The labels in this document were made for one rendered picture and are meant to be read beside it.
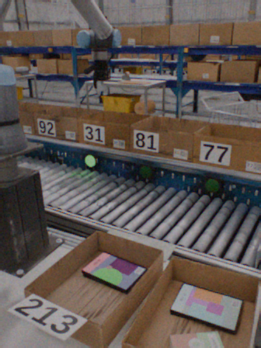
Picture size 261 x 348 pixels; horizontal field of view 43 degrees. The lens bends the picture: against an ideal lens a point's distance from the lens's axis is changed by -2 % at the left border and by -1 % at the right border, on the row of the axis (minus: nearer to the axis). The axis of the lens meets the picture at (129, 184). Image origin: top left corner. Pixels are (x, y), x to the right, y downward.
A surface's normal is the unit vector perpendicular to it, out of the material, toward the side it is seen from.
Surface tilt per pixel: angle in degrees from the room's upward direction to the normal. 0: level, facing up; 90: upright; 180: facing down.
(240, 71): 89
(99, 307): 1
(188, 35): 89
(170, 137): 90
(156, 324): 1
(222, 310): 0
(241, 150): 90
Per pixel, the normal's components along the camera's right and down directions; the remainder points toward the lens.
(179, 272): -0.42, 0.36
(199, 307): -0.02, -0.91
